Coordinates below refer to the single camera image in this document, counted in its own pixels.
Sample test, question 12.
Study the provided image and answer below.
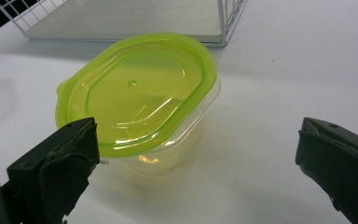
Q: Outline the white wire shelf rack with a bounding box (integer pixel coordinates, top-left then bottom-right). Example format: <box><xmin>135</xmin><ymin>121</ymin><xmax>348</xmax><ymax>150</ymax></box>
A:
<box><xmin>0</xmin><ymin>0</ymin><xmax>249</xmax><ymax>49</ymax></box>

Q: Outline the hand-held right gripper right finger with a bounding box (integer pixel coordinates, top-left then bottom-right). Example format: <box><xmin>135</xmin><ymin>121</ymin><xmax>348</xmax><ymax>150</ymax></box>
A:
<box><xmin>295</xmin><ymin>117</ymin><xmax>358</xmax><ymax>224</ymax></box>

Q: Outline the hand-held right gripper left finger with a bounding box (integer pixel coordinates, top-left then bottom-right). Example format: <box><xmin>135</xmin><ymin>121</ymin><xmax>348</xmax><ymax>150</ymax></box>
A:
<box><xmin>7</xmin><ymin>117</ymin><xmax>101</xmax><ymax>224</ymax></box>

